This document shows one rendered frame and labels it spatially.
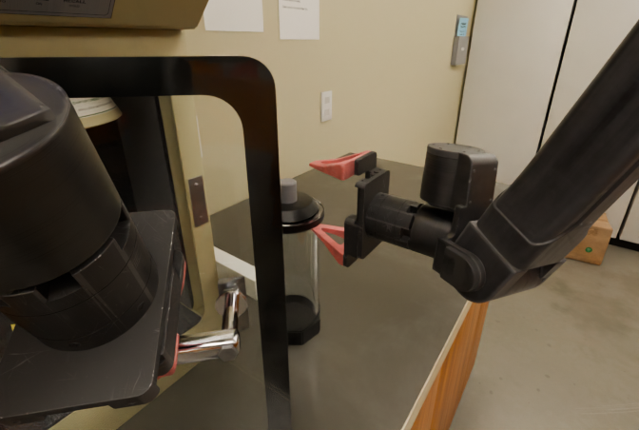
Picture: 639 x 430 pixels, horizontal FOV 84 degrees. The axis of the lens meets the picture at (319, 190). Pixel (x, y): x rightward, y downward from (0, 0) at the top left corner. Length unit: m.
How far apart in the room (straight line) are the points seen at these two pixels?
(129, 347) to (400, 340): 0.51
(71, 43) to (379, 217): 0.35
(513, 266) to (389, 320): 0.39
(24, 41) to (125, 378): 0.30
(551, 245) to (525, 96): 2.80
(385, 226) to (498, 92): 2.76
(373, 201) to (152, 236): 0.27
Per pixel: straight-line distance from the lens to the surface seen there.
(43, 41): 0.41
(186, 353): 0.28
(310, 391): 0.58
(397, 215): 0.41
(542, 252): 0.32
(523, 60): 3.09
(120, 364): 0.19
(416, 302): 0.73
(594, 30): 3.06
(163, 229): 0.22
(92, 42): 0.42
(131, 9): 0.40
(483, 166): 0.37
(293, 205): 0.51
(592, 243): 2.98
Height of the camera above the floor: 1.40
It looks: 23 degrees down
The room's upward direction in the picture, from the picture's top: straight up
